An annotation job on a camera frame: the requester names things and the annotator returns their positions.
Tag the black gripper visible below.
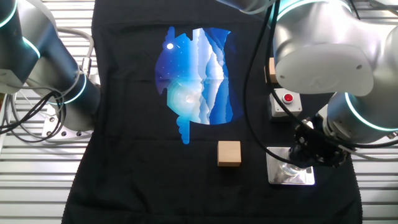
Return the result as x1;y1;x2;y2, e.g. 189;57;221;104
293;118;348;169

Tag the clear glass jar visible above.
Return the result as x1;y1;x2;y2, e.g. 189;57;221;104
279;161;307;177

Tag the white box with red button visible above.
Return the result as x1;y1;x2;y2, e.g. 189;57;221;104
269;88;303;118

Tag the silver digital scale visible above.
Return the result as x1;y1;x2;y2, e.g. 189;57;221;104
265;146;316;186

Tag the light wooden cube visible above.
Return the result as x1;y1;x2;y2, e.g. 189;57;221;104
264;57;278;84
217;140;242;167

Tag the black cloth with blue print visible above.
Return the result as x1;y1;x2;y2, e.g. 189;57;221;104
61;0;363;224

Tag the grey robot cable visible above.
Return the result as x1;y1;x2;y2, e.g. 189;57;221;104
340;143;398;162

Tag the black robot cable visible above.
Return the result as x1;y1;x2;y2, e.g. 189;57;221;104
241;0;299;167
264;0;398;149

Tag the black cable bundle at base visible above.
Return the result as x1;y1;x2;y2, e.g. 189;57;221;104
0;88;68;144

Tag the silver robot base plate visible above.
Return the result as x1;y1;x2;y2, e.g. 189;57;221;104
42;108;94;139

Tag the grey cable with metal connector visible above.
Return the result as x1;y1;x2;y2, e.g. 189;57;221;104
54;26;95;78

